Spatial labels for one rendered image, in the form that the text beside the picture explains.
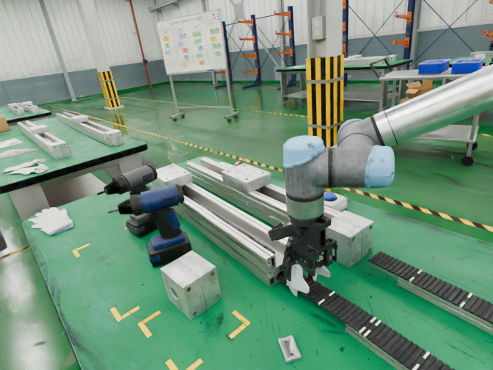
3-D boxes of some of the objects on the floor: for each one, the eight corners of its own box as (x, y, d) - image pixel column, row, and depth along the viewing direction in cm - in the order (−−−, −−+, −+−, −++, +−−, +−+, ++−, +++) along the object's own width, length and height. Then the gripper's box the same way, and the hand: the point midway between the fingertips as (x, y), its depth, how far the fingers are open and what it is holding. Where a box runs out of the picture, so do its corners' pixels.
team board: (169, 122, 672) (147, 21, 593) (184, 117, 711) (166, 21, 631) (228, 123, 600) (213, 8, 520) (241, 117, 638) (228, 9, 559)
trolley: (477, 149, 342) (496, 50, 301) (472, 167, 303) (494, 55, 262) (378, 142, 402) (384, 58, 361) (364, 156, 364) (368, 63, 322)
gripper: (302, 234, 57) (307, 319, 65) (345, 209, 63) (343, 291, 71) (271, 217, 63) (279, 297, 72) (312, 197, 69) (315, 272, 78)
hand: (302, 283), depth 73 cm, fingers closed on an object, 5 cm apart
